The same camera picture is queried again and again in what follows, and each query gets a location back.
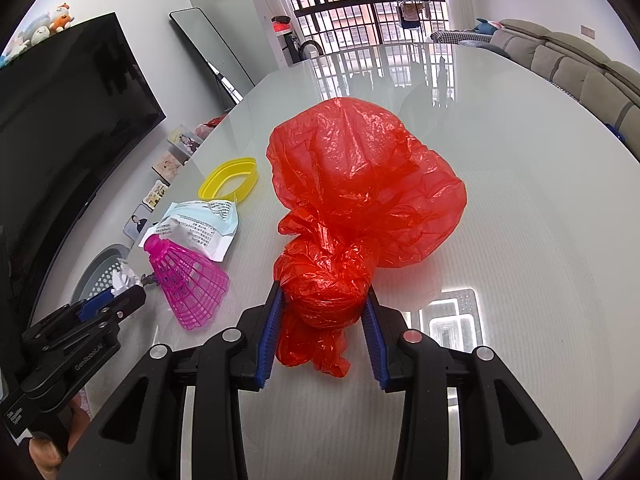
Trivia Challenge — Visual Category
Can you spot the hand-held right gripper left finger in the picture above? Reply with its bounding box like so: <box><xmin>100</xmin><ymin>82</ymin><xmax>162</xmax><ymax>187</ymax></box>
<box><xmin>57</xmin><ymin>281</ymin><xmax>284</xmax><ymax>480</ymax></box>

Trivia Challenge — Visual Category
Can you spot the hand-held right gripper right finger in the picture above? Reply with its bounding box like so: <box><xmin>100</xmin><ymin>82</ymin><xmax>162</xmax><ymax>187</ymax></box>
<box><xmin>362</xmin><ymin>291</ymin><xmax>583</xmax><ymax>480</ymax></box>

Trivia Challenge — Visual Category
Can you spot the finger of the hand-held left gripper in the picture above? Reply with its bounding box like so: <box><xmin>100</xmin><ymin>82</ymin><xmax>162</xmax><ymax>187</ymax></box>
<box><xmin>74</xmin><ymin>290</ymin><xmax>118</xmax><ymax>321</ymax></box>
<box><xmin>77</xmin><ymin>286</ymin><xmax>147</xmax><ymax>335</ymax></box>

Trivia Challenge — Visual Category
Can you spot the white paper ball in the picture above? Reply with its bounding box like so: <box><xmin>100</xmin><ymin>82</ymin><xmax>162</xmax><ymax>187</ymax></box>
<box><xmin>107</xmin><ymin>257</ymin><xmax>146</xmax><ymax>294</ymax></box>

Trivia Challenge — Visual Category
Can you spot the grey perforated plastic basket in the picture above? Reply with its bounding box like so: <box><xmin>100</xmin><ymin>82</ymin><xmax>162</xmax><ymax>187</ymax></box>
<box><xmin>75</xmin><ymin>244</ymin><xmax>131</xmax><ymax>306</ymax></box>

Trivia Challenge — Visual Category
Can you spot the red plastic bag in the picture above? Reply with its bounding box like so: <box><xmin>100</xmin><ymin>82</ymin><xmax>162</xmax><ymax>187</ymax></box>
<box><xmin>266</xmin><ymin>98</ymin><xmax>467</xmax><ymax>379</ymax></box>

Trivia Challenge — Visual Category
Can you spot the person's left hand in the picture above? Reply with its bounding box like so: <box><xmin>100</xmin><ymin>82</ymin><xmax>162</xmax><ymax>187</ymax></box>
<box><xmin>27</xmin><ymin>394</ymin><xmax>94</xmax><ymax>479</ymax></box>

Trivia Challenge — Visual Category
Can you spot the pink plastic shuttlecock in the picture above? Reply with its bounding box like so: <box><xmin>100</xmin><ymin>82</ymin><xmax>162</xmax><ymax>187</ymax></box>
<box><xmin>143</xmin><ymin>235</ymin><xmax>231</xmax><ymax>331</ymax></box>

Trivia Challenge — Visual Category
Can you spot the white printed packaging bag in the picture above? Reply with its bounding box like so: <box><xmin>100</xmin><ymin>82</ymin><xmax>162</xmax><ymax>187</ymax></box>
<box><xmin>139</xmin><ymin>199</ymin><xmax>238</xmax><ymax>262</ymax></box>

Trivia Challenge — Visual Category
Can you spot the black flat television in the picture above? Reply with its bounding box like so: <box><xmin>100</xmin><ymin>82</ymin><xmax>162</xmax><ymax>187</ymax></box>
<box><xmin>0</xmin><ymin>12</ymin><xmax>167</xmax><ymax>356</ymax></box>

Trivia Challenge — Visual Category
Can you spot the red cloth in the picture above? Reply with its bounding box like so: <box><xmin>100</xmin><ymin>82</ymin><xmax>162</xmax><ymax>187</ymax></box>
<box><xmin>197</xmin><ymin>115</ymin><xmax>228</xmax><ymax>136</ymax></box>

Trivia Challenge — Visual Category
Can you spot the tall leaning mirror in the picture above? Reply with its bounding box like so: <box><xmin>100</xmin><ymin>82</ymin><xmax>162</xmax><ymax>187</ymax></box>
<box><xmin>169</xmin><ymin>7</ymin><xmax>256</xmax><ymax>111</ymax></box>

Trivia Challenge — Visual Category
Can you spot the pale blue plush toy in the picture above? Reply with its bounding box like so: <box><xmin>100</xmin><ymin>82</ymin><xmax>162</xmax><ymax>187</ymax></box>
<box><xmin>22</xmin><ymin>12</ymin><xmax>51</xmax><ymax>43</ymax></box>

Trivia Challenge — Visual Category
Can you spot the orange and white plush toy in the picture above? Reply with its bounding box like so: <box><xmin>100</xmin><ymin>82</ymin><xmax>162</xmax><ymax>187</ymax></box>
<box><xmin>48</xmin><ymin>2</ymin><xmax>76</xmax><ymax>34</ymax></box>

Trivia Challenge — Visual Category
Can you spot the checkered cloth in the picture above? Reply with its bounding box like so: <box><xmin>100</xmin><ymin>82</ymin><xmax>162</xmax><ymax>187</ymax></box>
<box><xmin>431</xmin><ymin>30</ymin><xmax>493</xmax><ymax>47</ymax></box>

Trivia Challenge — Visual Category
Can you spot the black window grille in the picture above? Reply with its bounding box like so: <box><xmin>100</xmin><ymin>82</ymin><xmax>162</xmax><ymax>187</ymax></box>
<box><xmin>274</xmin><ymin>0</ymin><xmax>448</xmax><ymax>56</ymax></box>

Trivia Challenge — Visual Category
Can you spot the grey fabric sofa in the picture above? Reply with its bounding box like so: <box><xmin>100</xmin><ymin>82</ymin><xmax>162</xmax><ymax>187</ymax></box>
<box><xmin>492</xmin><ymin>19</ymin><xmax>640</xmax><ymax>161</ymax></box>

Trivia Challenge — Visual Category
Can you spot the hanger with orange garment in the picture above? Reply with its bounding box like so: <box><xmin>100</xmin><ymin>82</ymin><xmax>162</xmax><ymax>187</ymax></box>
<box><xmin>397</xmin><ymin>0</ymin><xmax>431</xmax><ymax>31</ymax></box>

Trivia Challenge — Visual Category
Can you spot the photo frame dark-suited figure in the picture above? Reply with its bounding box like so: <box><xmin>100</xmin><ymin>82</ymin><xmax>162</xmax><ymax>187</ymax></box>
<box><xmin>124</xmin><ymin>205</ymin><xmax>151</xmax><ymax>240</ymax></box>

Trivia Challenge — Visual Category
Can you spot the white scalloped photo frame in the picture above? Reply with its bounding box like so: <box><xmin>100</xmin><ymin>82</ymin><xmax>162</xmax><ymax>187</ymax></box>
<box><xmin>142</xmin><ymin>181</ymin><xmax>168</xmax><ymax>208</ymax></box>

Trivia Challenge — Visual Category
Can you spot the baby photo frame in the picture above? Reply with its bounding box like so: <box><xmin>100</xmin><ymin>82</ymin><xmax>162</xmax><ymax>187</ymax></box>
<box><xmin>151</xmin><ymin>151</ymin><xmax>186</xmax><ymax>182</ymax></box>

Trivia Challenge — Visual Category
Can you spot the yellow plastic ring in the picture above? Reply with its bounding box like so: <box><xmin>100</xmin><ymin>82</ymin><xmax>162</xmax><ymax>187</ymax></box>
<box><xmin>198</xmin><ymin>158</ymin><xmax>258</xmax><ymax>204</ymax></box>

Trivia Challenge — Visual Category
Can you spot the photo frame standing figure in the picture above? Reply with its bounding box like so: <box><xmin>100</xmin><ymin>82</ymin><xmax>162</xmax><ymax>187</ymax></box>
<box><xmin>167</xmin><ymin>124</ymin><xmax>201</xmax><ymax>153</ymax></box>

